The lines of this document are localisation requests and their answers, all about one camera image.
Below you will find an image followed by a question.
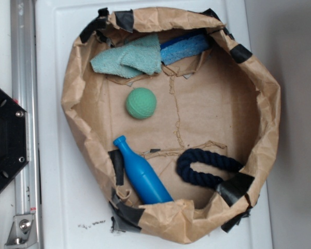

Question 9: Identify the brown paper bag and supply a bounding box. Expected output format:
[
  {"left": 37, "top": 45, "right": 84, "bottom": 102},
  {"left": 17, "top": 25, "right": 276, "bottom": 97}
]
[{"left": 61, "top": 7, "right": 281, "bottom": 244}]

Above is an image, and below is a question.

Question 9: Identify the green ball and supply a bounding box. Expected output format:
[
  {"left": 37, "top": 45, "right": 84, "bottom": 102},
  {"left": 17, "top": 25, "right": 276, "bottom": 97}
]
[{"left": 125, "top": 88, "right": 157, "bottom": 119}]

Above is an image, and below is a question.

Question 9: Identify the aluminium rail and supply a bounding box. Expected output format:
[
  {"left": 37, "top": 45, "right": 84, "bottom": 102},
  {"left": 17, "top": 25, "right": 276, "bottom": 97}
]
[{"left": 10, "top": 1, "right": 44, "bottom": 248}]

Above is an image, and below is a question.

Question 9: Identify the blue sponge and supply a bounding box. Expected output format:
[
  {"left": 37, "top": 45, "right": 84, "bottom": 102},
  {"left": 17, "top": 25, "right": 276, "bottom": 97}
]
[{"left": 160, "top": 32, "right": 210, "bottom": 65}]

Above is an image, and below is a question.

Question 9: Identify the blue plastic bottle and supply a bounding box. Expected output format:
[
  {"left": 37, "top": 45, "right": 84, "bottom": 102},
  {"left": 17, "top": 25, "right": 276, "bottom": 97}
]
[{"left": 113, "top": 135, "right": 174, "bottom": 204}]

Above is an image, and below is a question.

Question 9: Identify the white tray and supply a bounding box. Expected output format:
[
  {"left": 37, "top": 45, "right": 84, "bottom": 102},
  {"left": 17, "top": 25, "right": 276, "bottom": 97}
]
[{"left": 35, "top": 0, "right": 274, "bottom": 249}]

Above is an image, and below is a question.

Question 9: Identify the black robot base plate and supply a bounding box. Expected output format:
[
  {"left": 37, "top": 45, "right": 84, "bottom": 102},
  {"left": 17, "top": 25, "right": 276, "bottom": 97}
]
[{"left": 0, "top": 89, "right": 28, "bottom": 193}]

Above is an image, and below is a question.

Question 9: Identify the dark navy rope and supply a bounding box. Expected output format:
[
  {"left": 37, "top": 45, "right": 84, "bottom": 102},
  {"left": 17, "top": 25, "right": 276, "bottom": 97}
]
[{"left": 176, "top": 148, "right": 245, "bottom": 188}]

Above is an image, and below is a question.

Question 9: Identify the light blue cloth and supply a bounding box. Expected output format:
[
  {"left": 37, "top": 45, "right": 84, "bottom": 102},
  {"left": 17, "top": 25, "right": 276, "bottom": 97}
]
[{"left": 90, "top": 34, "right": 162, "bottom": 79}]

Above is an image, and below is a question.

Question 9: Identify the metal corner bracket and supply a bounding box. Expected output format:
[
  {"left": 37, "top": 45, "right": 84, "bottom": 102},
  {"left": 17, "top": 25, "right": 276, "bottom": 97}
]
[{"left": 4, "top": 214, "right": 37, "bottom": 248}]

